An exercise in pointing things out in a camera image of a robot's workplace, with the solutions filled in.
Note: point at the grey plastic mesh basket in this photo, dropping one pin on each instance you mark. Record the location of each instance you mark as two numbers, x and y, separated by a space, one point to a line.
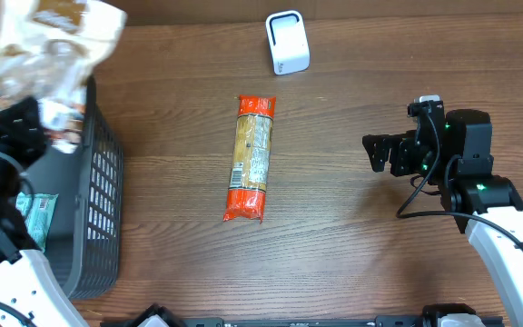
83 243

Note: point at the beige snack bag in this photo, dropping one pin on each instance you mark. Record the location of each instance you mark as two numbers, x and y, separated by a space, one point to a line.
48 50

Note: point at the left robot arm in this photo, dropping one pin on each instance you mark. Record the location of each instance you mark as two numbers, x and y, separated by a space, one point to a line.
29 293

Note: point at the orange spaghetti pasta package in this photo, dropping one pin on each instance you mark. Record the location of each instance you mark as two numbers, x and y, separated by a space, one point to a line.
246 197

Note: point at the mint green wipes pack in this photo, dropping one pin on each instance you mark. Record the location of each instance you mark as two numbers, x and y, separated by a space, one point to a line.
38 211

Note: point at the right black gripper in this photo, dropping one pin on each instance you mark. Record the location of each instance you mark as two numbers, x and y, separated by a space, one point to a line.
400 153

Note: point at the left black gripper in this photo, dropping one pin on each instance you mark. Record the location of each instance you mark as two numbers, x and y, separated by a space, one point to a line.
21 125

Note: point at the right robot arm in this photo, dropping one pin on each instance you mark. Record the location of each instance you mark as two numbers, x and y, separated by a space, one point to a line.
451 151

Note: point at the white barcode scanner stand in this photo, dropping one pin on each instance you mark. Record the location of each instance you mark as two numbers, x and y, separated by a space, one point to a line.
290 52

